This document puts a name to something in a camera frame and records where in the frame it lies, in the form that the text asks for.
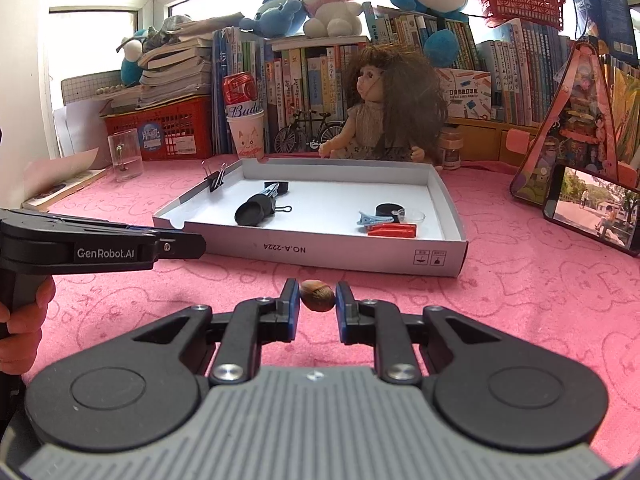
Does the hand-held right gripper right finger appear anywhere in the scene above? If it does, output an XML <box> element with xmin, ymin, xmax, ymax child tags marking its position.
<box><xmin>335</xmin><ymin>280</ymin><xmax>528</xmax><ymax>387</ymax></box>

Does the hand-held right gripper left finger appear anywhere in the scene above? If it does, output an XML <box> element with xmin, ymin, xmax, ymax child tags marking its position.
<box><xmin>107</xmin><ymin>278</ymin><xmax>302</xmax><ymax>387</ymax></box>

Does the brown nut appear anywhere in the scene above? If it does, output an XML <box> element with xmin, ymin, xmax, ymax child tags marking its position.
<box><xmin>299</xmin><ymin>279</ymin><xmax>335</xmax><ymax>312</ymax></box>

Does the black round puck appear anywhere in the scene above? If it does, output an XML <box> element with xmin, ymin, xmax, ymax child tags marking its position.
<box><xmin>374</xmin><ymin>203</ymin><xmax>407</xmax><ymax>222</ymax></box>
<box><xmin>234</xmin><ymin>198</ymin><xmax>275</xmax><ymax>226</ymax></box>

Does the large blue hair clip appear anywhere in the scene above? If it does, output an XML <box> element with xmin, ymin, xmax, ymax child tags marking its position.
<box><xmin>356</xmin><ymin>209</ymin><xmax>396</xmax><ymax>234</ymax></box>

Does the white cardboard box tray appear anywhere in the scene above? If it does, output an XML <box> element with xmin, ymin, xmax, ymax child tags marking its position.
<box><xmin>152</xmin><ymin>157</ymin><xmax>470</xmax><ymax>279</ymax></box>

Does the person's left hand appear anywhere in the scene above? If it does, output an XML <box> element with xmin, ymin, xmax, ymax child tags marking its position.
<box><xmin>0</xmin><ymin>277</ymin><xmax>56</xmax><ymax>376</ymax></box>

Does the clear plastic cup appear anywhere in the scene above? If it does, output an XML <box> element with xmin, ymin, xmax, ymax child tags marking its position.
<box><xmin>107</xmin><ymin>128</ymin><xmax>145</xmax><ymax>184</ymax></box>

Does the large red plastic basket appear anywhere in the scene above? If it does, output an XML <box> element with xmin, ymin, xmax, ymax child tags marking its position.
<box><xmin>102</xmin><ymin>95</ymin><xmax>214</xmax><ymax>162</ymax></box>

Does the white paper cup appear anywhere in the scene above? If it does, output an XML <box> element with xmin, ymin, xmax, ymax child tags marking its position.
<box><xmin>226</xmin><ymin>109</ymin><xmax>266</xmax><ymax>161</ymax></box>

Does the pink printed tablecloth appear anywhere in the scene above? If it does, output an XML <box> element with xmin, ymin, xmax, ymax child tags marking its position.
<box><xmin>20</xmin><ymin>157</ymin><xmax>640</xmax><ymax>463</ymax></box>

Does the stack of lying books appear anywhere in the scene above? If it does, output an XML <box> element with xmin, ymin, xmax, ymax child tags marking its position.
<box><xmin>137</xmin><ymin>19</ymin><xmax>216</xmax><ymax>109</ymax></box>

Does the red beer can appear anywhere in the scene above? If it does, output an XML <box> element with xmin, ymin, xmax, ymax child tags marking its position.
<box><xmin>222</xmin><ymin>72</ymin><xmax>262</xmax><ymax>119</ymax></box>

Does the black model bicycle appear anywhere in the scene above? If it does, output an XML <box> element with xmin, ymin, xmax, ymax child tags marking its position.
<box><xmin>273</xmin><ymin>108</ymin><xmax>349</xmax><ymax>155</ymax></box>

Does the small blue white plush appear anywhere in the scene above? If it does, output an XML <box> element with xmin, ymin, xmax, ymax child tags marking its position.
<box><xmin>119</xmin><ymin>27</ymin><xmax>151</xmax><ymax>89</ymax></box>

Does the small glass jar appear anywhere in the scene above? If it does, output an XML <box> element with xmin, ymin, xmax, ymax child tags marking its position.
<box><xmin>438</xmin><ymin>127</ymin><xmax>464</xmax><ymax>171</ymax></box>

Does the brown haired doll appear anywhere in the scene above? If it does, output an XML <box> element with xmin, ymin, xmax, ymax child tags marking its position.
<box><xmin>317</xmin><ymin>42</ymin><xmax>450</xmax><ymax>169</ymax></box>

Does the wooden drawer shelf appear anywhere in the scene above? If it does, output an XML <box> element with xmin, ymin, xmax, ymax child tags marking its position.
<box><xmin>444</xmin><ymin>117</ymin><xmax>544</xmax><ymax>164</ymax></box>

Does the blue elephant plush toy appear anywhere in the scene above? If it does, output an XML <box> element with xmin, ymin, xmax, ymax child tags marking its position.
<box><xmin>238</xmin><ymin>0</ymin><xmax>309</xmax><ymax>39</ymax></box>

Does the label printer box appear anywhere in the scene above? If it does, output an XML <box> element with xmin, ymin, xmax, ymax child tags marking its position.
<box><xmin>434</xmin><ymin>67</ymin><xmax>494</xmax><ymax>121</ymax></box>

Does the black smartphone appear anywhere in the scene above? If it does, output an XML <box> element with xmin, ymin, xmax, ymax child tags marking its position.
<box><xmin>542</xmin><ymin>162</ymin><xmax>640</xmax><ymax>256</ymax></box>

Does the row of shelved textbooks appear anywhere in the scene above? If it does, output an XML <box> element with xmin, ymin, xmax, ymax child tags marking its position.
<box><xmin>369</xmin><ymin>2</ymin><xmax>574</xmax><ymax>126</ymax></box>

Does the pink triangular miniature house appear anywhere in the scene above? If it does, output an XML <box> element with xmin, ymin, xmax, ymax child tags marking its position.
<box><xmin>509</xmin><ymin>37</ymin><xmax>626</xmax><ymax>206</ymax></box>

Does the orange picture book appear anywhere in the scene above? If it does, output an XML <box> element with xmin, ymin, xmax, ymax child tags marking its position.
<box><xmin>599</xmin><ymin>52</ymin><xmax>640</xmax><ymax>166</ymax></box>

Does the small red plastic basket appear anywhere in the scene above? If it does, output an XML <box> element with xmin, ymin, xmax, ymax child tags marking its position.
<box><xmin>473</xmin><ymin>0</ymin><xmax>569</xmax><ymax>29</ymax></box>

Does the blue cardboard box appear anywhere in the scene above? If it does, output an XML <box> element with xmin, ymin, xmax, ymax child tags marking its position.
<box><xmin>594</xmin><ymin>0</ymin><xmax>640</xmax><ymax>56</ymax></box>

